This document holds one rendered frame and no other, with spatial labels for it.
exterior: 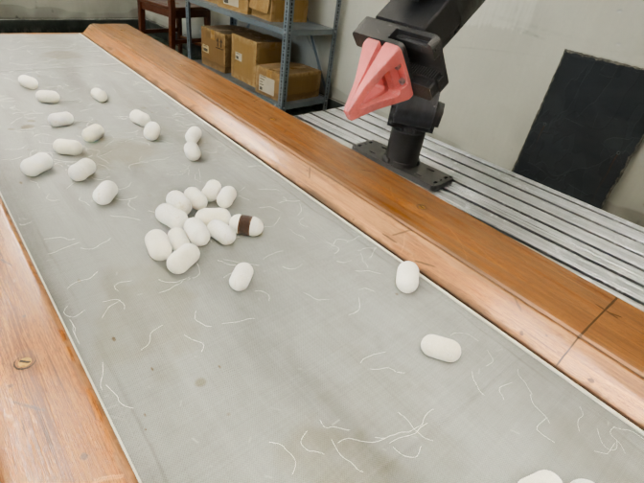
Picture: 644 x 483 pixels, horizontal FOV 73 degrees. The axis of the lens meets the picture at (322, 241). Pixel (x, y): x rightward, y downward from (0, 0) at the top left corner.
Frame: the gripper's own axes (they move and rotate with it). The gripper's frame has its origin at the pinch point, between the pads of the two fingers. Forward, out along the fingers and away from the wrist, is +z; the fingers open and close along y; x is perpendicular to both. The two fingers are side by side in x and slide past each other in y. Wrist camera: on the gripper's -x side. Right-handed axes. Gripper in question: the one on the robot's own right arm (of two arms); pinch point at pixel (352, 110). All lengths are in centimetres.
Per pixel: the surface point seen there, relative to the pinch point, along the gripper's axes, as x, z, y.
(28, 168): -9.3, 27.6, -22.1
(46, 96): -4, 21, -46
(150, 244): -6.2, 23.6, -1.6
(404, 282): 4.7, 11.0, 15.0
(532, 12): 118, -144, -71
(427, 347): 2.3, 14.6, 21.1
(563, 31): 122, -142, -55
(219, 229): -2.0, 18.6, -0.7
